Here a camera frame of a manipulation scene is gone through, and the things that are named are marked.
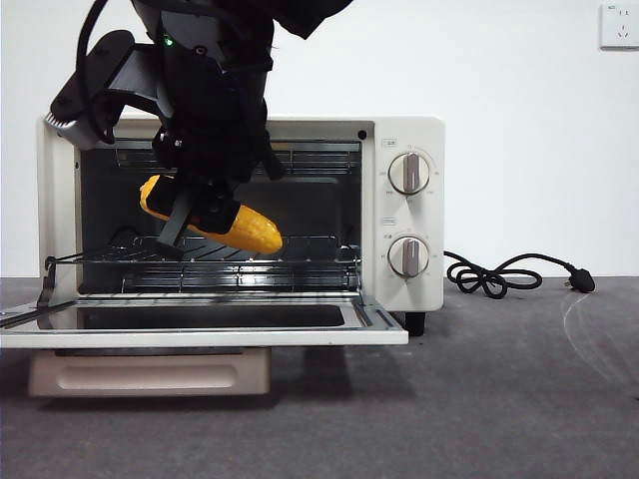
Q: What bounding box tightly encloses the white Toshiba toaster oven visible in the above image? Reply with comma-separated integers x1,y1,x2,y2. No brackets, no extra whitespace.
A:
35,115,445,336

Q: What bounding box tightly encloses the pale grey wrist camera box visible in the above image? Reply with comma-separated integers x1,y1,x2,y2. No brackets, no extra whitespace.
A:
47,28,139,152

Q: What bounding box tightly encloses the oven timer knob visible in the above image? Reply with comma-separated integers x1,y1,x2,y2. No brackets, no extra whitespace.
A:
387,236,430,279

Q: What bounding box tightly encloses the oven temperature knob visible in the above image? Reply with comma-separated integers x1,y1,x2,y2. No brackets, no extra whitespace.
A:
387,152,431,196

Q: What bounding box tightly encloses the black camera cable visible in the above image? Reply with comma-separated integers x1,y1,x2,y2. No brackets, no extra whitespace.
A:
75,0,117,144

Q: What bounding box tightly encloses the white wall socket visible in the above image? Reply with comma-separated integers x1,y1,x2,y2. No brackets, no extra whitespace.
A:
598,3,639,51

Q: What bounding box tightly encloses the black power cable with plug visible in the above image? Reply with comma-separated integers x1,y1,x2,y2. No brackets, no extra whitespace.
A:
442,248,596,300

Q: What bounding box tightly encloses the yellow corn cob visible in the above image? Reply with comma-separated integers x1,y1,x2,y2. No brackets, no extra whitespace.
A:
137,174,284,253

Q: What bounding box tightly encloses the metal wire oven rack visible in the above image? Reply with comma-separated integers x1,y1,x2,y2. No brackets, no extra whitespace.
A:
45,233,363,295

